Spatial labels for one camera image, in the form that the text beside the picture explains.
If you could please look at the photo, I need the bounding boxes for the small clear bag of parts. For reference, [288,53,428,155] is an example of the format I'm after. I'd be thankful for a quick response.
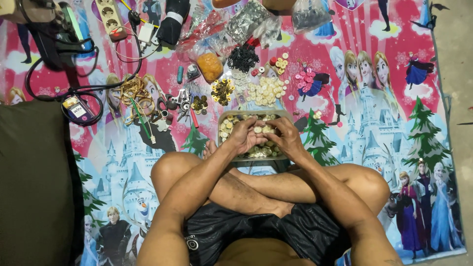
[186,64,202,82]

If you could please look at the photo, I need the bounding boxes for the pile of yellow red buttons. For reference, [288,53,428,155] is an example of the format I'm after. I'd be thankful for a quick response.
[269,52,290,77]

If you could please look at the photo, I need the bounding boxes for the person's leg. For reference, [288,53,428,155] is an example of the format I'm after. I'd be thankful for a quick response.
[150,151,297,219]
[202,139,391,218]

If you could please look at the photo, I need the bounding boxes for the silver metal hand tool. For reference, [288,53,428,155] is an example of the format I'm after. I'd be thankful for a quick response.
[173,89,193,122]

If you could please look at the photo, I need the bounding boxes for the heap of tan rubber bands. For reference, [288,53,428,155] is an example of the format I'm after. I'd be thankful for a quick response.
[118,75,156,125]

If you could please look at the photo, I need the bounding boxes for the pile of brass buttons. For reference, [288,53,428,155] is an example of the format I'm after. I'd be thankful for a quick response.
[211,78,236,106]

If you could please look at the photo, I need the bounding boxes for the person's left leg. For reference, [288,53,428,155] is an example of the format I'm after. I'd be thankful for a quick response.
[150,151,297,219]

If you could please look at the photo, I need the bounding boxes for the black shorts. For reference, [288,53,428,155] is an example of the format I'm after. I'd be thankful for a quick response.
[184,201,352,266]

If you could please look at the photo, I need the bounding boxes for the green pencil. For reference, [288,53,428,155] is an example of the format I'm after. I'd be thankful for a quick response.
[129,98,152,140]

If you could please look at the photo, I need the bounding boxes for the pile of black rings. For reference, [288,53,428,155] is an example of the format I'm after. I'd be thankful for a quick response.
[227,44,260,73]

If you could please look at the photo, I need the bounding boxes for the person's left hand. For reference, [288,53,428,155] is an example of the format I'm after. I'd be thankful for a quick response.
[225,117,269,156]

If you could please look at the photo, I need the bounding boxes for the person's torso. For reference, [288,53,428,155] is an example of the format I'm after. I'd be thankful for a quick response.
[214,237,318,266]

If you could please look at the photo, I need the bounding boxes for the dark green cushion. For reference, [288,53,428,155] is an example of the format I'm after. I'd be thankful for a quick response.
[0,99,85,266]

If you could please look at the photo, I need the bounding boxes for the black cloth with white band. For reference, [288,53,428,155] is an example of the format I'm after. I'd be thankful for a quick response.
[156,0,191,46]

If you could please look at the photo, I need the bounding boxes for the red plastic bag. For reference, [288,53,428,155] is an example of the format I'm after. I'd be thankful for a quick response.
[176,10,230,61]

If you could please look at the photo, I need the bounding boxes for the cigarette pack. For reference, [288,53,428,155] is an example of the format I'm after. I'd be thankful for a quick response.
[62,95,98,123]

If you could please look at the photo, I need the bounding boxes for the black power cable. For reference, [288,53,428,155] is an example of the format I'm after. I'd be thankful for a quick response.
[24,22,143,127]

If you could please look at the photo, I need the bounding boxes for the white charger adapter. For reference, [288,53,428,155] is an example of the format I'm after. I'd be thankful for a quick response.
[138,22,156,46]

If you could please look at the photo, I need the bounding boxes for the person's right hand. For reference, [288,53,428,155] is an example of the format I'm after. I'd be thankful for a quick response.
[264,117,309,163]

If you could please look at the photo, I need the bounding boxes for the pile of pink buttons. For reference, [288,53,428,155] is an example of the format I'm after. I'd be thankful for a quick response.
[294,66,315,94]

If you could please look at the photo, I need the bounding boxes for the pile of cream buttons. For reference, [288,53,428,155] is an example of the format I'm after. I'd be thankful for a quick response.
[245,76,289,108]

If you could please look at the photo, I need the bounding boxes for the heap of buttons in container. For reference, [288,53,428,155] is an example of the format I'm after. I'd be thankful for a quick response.
[220,114,284,159]

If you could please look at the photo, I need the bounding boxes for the colourful cartoon printed mat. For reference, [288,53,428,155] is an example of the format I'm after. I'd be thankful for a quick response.
[0,0,467,266]

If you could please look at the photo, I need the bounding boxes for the clear bag of dark parts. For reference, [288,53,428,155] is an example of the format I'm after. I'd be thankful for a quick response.
[291,0,334,35]

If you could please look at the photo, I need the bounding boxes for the cream power strip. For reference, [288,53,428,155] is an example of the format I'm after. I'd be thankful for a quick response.
[95,0,128,42]

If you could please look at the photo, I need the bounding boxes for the clear bag of silver parts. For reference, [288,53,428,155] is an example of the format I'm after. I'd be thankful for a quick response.
[225,0,283,49]

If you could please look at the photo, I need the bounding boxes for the pile of dark bronze buttons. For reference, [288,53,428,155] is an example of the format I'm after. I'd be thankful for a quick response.
[191,95,208,115]

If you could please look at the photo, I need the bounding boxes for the person's right leg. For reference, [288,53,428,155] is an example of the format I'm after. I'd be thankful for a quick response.
[202,139,391,218]

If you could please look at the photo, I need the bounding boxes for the orange filled plastic bag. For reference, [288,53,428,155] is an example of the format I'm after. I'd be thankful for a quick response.
[196,52,224,83]

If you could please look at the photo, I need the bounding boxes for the black handled scissors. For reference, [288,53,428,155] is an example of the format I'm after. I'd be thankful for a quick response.
[152,94,179,124]

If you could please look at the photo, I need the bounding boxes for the clear plastic container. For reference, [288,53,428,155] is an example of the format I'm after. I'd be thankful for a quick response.
[217,110,295,162]

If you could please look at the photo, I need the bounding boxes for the black machine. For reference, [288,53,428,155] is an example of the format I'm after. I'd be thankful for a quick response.
[0,0,97,72]

